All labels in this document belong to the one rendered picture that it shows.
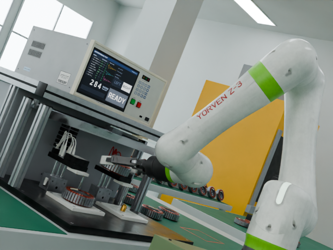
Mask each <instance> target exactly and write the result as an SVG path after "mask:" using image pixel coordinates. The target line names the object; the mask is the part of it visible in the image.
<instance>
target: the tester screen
mask: <svg viewBox="0 0 333 250"><path fill-rule="evenodd" d="M137 74H138V73H137V72H135V71H133V70H131V69H129V68H128V67H126V66H124V65H122V64H120V63H118V62H117V61H115V60H113V59H111V58H109V57H107V56H106V55H104V54H102V53H100V52H98V51H96V50H94V52H93V54H92V57H91V59H90V62H89V64H88V66H87V69H86V71H85V74H84V76H83V79H82V81H81V84H80V86H79V89H78V90H79V91H81V92H84V93H86V94H88V95H90V96H93V97H95V98H97V99H100V100H102V101H104V102H106V103H109V104H111V105H113V106H116V107H118V108H120V109H122V110H123V109H124V108H121V107H119V106H117V105H115V104H112V103H110V102H108V101H106V100H105V99H106V97H107V94H108V92H109V89H110V88H112V89H114V90H116V91H118V92H120V93H122V94H124V95H126V96H128V97H129V94H130V93H127V92H125V91H123V90H121V89H119V88H117V87H115V86H113V85H112V82H113V80H114V78H117V79H119V80H121V81H123V82H125V83H127V84H129V85H131V86H132V87H133V84H134V82H135V79H136V77H137ZM91 79H93V80H95V81H98V82H100V83H102V87H101V89H100V90H99V89H97V88H95V87H93V86H91V85H89V83H90V80H91ZM82 84H84V85H86V86H88V87H90V88H92V89H95V90H97V91H99V92H101V93H103V94H105V96H104V98H102V97H99V96H97V95H95V94H93V93H90V92H88V91H86V90H84V89H81V88H80V87H81V85H82ZM130 92H131V91H130Z"/></svg>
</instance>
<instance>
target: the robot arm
mask: <svg viewBox="0 0 333 250"><path fill-rule="evenodd" d="M324 88H325V76H324V74H323V72H322V70H321V69H320V67H319V66H318V60H317V54H316V51H315V49H314V48H313V46H312V45H311V44H310V43H309V42H307V41H305V40H303V39H298V38H292V39H288V40H285V41H284V42H282V43H281V44H279V45H278V46H277V47H275V48H274V49H273V50H272V51H270V52H269V53H268V54H267V55H265V56H264V57H263V58H262V59H260V60H259V61H258V62H257V63H256V64H255V65H253V66H252V67H251V68H250V69H249V70H248V71H246V72H245V73H244V74H243V75H242V76H241V77H240V78H239V79H238V80H237V81H236V82H234V83H233V84H232V85H231V86H230V87H229V88H228V89H227V90H226V91H224V92H223V93H222V94H221V95H220V96H219V97H217V98H216V99H215V100H214V101H212V102H211V103H210V104H208V105H207V106H206V107H205V108H203V109H202V110H201V111H199V112H198V113H196V114H195V115H194V116H192V117H191V118H189V119H188V120H187V121H186V122H184V123H183V124H181V125H179V126H178V127H176V128H174V129H173V130H171V131H169V132H167V133H166V134H164V135H162V136H161V137H160V138H159V140H158V141H157V143H156V146H155V154H156V155H155V156H150V157H149V158H148V159H147V160H144V159H141V160H140V159H138V158H129V157H122V156H117V155H116V154H114V155H112V156H101V160H100V164H105V165H116V164H117V165H122V166H128V167H130V169H131V171H130V173H138V174H137V175H139V176H140V175H141V173H142V174H143V175H147V176H148V177H149V178H153V179H156V180H157V181H159V182H162V184H163V185H164V183H165V182H167V183H178V184H183V185H186V186H189V187H191V188H200V187H203V186H204V185H206V184H207V183H208V182H209V181H210V180H211V178H212V175H213V166H212V163H211V161H210V160H209V158H208V157H207V156H205V155H204V154H202V153H201V152H200V150H202V149H203V148H204V147H205V146H206V145H208V144H209V143H210V142H211V141H213V140H214V139H215V138H216V137H218V136H219V135H220V134H222V133H223V132H224V131H226V130H227V129H229V128H230V127H232V126H233V125H235V124H236V123H238V122H239V121H241V120H242V119H244V118H246V117H247V116H249V115H251V114H252V113H254V112H256V111H257V110H259V109H261V108H263V107H264V106H266V105H267V104H269V103H270V102H272V101H274V100H275V99H277V98H279V97H280V96H282V95H284V132H283V146H282V156H281V164H280V171H279V177H278V180H270V181H268V182H266V183H265V184H264V187H263V189H262V192H261V194H260V197H259V199H258V202H257V205H256V208H255V210H254V213H253V216H252V218H251V221H250V224H249V227H248V229H247V232H246V238H245V243H244V245H243V248H242V249H241V250H296V248H297V245H298V242H299V240H300V238H301V237H304V236H306V235H308V234H309V233H311V232H312V231H313V230H314V228H315V227H316V224H317V221H318V209H317V195H316V147H317V134H318V124H319V116H320V109H321V103H322V98H323V93H324Z"/></svg>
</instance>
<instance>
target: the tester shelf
mask: <svg viewBox="0 0 333 250"><path fill-rule="evenodd" d="M0 80H2V81H4V82H7V83H9V84H12V85H14V86H17V87H19V88H21V89H24V90H26V91H29V92H31V93H34V94H36V95H38V96H41V97H43V98H46V99H49V100H51V101H54V102H56V103H59V104H61V105H64V106H66V107H69V108H72V109H74V110H77V111H79V112H82V113H84V114H87V115H89V116H92V117H95V118H97V119H100V120H102V121H105V122H107V123H109V124H112V125H115V126H117V127H120V128H122V129H125V130H128V131H130V132H133V133H135V134H138V135H140V136H143V137H145V138H148V139H151V140H153V141H156V142H157V141H158V140H159V138H160V137H161V136H162V135H164V134H165V133H162V132H160V131H158V130H155V129H153V128H151V127H148V126H146V125H143V124H141V123H139V122H136V121H134V120H131V119H129V118H127V117H124V116H122V115H120V114H117V113H115V112H112V111H110V110H108V109H105V108H103V107H101V106H98V105H96V104H93V103H91V102H89V101H86V100H84V99H82V98H79V97H77V96H75V95H72V94H70V93H67V92H65V91H63V90H60V89H58V88H56V87H53V86H51V85H48V84H46V83H44V82H41V81H38V80H35V79H33V78H30V77H27V76H25V75H22V74H19V73H17V72H15V71H12V70H9V69H7V68H4V67H1V66H0Z"/></svg>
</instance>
